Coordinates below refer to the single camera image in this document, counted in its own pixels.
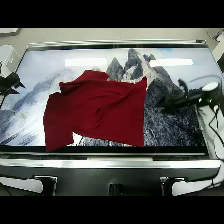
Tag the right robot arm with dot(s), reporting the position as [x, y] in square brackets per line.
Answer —
[204, 96]

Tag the red garment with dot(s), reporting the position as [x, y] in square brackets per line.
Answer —
[100, 110]

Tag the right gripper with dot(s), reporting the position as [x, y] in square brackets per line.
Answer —
[173, 101]

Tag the silver frame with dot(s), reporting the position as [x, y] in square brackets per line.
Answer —
[110, 163]

